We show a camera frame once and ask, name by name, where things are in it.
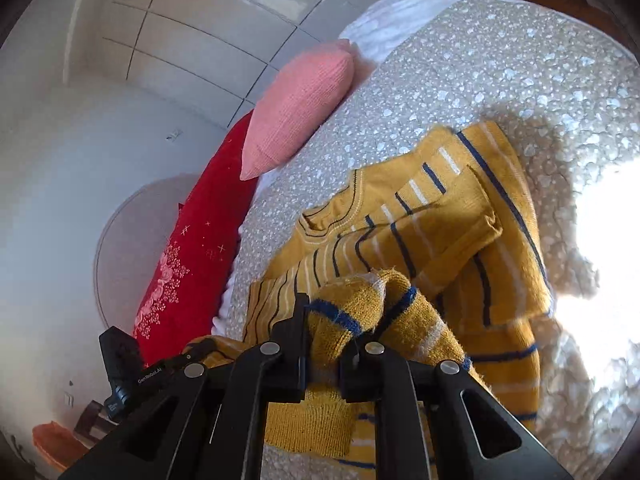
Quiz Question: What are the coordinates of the dark stool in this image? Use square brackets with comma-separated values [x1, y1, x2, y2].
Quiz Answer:
[74, 400, 119, 444]

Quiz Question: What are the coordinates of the grey spotted blanket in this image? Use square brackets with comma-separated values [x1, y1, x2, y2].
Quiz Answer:
[220, 0, 640, 480]

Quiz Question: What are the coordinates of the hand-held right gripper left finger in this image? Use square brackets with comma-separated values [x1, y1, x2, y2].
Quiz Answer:
[57, 292, 311, 480]

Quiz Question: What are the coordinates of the white bed sheet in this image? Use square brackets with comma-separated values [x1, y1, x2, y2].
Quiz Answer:
[210, 0, 471, 337]

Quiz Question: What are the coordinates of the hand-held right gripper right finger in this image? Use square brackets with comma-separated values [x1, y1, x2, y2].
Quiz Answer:
[338, 340, 574, 480]

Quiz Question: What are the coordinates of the pink knitted pillow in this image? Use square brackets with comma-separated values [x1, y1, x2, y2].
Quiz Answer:
[239, 40, 356, 181]

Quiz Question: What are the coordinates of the red embroidered pillow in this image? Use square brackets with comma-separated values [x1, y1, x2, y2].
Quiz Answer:
[132, 110, 259, 367]

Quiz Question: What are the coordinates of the yellow striped knit sweater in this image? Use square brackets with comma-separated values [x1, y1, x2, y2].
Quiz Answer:
[202, 120, 554, 472]

